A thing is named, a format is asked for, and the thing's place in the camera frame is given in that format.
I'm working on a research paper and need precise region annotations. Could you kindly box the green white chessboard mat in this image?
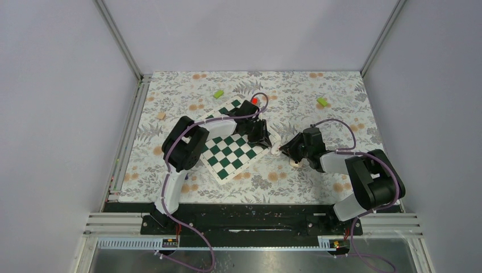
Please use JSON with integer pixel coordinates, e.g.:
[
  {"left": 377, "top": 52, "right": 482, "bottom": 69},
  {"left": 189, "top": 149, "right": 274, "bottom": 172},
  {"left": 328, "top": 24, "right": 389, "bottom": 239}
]
[{"left": 196, "top": 98, "right": 282, "bottom": 185}]

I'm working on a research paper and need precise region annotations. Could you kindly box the purple cable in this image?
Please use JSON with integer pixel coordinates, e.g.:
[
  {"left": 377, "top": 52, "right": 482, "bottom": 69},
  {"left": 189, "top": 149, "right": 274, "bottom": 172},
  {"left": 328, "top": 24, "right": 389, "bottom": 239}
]
[
  {"left": 160, "top": 92, "right": 269, "bottom": 273},
  {"left": 310, "top": 119, "right": 401, "bottom": 273}
]

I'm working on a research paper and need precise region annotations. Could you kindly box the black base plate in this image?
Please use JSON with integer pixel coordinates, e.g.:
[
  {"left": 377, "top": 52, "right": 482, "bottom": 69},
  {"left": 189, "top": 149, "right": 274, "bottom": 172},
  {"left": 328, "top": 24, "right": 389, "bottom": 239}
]
[{"left": 140, "top": 204, "right": 363, "bottom": 247}]

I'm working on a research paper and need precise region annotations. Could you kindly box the white slotted cable duct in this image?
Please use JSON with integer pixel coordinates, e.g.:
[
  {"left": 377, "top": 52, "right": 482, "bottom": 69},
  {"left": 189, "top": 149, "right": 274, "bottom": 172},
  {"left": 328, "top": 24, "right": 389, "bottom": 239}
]
[{"left": 97, "top": 236, "right": 340, "bottom": 251}]

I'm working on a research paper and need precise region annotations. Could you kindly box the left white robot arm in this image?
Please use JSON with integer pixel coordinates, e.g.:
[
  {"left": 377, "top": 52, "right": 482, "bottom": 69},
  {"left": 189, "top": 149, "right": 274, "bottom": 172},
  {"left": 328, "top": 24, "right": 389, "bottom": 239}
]
[{"left": 154, "top": 100, "right": 273, "bottom": 234}]

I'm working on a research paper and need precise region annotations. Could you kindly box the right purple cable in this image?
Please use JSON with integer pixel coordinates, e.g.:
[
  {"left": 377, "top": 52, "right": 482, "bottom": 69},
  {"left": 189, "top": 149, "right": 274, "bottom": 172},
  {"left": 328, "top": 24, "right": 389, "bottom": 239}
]
[{"left": 310, "top": 119, "right": 401, "bottom": 273}]

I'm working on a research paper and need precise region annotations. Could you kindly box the floral patterned table mat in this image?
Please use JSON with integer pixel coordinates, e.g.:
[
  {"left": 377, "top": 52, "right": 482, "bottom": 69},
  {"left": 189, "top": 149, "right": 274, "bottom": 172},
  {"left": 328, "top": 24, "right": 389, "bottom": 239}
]
[{"left": 119, "top": 71, "right": 382, "bottom": 204}]

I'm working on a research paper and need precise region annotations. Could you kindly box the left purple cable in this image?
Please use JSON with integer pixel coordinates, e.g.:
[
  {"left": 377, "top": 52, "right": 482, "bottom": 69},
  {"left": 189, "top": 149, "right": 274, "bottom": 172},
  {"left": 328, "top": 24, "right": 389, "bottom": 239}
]
[{"left": 160, "top": 92, "right": 269, "bottom": 273}]

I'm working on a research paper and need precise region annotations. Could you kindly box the green block right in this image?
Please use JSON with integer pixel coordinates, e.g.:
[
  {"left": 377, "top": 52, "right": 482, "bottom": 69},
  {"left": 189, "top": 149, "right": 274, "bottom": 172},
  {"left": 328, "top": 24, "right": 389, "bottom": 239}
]
[{"left": 317, "top": 97, "right": 329, "bottom": 107}]

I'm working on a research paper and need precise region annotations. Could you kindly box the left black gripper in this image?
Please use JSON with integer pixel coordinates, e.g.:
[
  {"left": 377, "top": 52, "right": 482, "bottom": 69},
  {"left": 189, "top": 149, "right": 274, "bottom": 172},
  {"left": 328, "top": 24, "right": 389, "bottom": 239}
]
[{"left": 243, "top": 119, "right": 272, "bottom": 149}]

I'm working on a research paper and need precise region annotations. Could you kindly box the white earbud case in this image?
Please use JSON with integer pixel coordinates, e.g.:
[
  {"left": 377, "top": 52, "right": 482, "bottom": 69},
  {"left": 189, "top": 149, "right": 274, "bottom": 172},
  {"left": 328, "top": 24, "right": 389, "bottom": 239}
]
[{"left": 270, "top": 144, "right": 282, "bottom": 156}]

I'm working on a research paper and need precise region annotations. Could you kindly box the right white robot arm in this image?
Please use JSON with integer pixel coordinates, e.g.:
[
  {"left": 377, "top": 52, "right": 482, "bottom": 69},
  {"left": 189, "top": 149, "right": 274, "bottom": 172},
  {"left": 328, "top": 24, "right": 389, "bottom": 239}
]
[{"left": 279, "top": 127, "right": 406, "bottom": 234}]

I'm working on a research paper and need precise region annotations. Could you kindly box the beige earbud charging case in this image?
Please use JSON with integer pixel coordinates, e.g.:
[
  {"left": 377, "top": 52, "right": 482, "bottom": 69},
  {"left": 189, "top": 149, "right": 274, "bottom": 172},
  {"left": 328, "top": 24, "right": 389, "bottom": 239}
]
[{"left": 289, "top": 159, "right": 302, "bottom": 168}]

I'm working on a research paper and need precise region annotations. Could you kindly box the green block left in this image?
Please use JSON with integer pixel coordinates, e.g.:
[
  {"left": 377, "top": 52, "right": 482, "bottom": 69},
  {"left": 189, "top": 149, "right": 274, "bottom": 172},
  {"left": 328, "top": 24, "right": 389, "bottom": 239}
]
[{"left": 213, "top": 89, "right": 224, "bottom": 99}]

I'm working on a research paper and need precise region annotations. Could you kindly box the green block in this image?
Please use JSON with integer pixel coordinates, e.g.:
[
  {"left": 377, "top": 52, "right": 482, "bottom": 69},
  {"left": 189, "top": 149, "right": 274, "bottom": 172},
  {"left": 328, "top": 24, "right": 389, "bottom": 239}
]
[
  {"left": 317, "top": 97, "right": 329, "bottom": 107},
  {"left": 213, "top": 89, "right": 224, "bottom": 99}
]

